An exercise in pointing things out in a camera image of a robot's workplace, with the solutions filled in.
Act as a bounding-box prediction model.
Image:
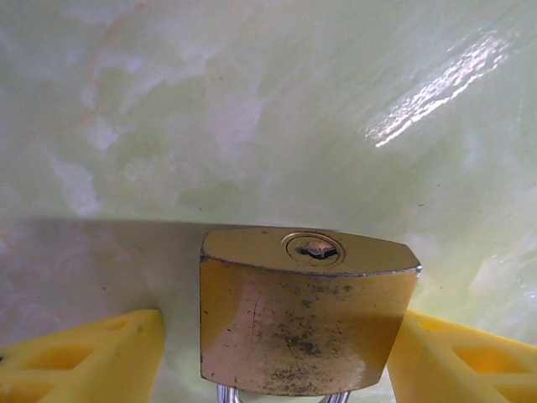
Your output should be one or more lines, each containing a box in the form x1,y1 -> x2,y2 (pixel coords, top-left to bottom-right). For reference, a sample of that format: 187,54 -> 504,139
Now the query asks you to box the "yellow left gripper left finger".
0,308 -> 165,403

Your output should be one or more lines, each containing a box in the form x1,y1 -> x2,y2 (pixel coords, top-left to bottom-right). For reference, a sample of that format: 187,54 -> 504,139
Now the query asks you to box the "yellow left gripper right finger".
385,309 -> 537,403

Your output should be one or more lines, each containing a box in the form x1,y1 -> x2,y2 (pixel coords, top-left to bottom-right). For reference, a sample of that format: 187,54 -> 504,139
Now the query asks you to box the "brass padlock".
199,226 -> 423,403

